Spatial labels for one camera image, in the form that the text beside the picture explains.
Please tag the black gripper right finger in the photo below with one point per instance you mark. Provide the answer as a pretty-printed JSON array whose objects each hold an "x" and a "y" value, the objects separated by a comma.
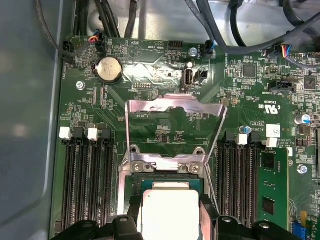
[{"x": 227, "y": 230}]

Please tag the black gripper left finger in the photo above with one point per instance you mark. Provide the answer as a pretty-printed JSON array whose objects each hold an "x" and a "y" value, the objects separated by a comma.
[{"x": 125, "y": 230}]

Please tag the thin metal locking lever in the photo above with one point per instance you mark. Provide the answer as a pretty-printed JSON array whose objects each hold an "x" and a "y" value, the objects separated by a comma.
[{"x": 212, "y": 186}]

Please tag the silver topped CPU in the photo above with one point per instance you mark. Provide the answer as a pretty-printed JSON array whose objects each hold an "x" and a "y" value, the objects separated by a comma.
[{"x": 170, "y": 212}]

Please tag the metal socket cover frame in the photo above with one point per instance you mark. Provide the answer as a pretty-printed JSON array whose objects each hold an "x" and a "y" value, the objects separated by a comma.
[{"x": 165, "y": 101}]

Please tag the black clipped RAM slot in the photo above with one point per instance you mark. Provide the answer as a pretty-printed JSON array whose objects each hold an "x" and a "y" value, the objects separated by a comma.
[
  {"x": 224, "y": 180},
  {"x": 252, "y": 180},
  {"x": 79, "y": 180},
  {"x": 106, "y": 180}
]

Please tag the white clipped RAM slot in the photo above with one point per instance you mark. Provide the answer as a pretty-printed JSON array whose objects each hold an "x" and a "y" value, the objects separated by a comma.
[
  {"x": 93, "y": 180},
  {"x": 271, "y": 142},
  {"x": 67, "y": 180},
  {"x": 238, "y": 180}
]

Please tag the green installed RAM stick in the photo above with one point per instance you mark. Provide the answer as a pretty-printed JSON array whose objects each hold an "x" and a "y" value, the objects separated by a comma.
[{"x": 275, "y": 180}]

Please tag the blue board connector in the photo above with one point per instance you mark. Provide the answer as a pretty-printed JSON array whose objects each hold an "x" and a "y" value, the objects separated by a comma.
[{"x": 298, "y": 230}]

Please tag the silver board screw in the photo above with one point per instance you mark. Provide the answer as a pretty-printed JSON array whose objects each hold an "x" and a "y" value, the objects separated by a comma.
[
  {"x": 192, "y": 51},
  {"x": 302, "y": 169},
  {"x": 80, "y": 85}
]

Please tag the blue topped capacitor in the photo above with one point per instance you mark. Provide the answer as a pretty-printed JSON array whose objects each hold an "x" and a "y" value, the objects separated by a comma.
[
  {"x": 305, "y": 118},
  {"x": 246, "y": 129}
]

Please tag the green motherboard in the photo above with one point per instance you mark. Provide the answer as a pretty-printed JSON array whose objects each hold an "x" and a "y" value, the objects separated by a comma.
[{"x": 250, "y": 112}]

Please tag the black PC case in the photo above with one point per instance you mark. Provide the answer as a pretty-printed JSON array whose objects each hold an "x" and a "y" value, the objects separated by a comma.
[{"x": 25, "y": 125}]

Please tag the internal USB port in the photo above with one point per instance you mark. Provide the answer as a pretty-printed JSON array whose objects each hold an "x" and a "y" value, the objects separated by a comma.
[{"x": 188, "y": 80}]

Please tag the square black chip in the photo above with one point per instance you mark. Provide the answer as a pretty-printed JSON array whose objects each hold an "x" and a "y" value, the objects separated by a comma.
[
  {"x": 250, "y": 70},
  {"x": 310, "y": 82}
]

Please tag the silver coin battery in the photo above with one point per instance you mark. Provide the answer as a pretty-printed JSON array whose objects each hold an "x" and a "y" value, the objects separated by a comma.
[{"x": 108, "y": 68}]

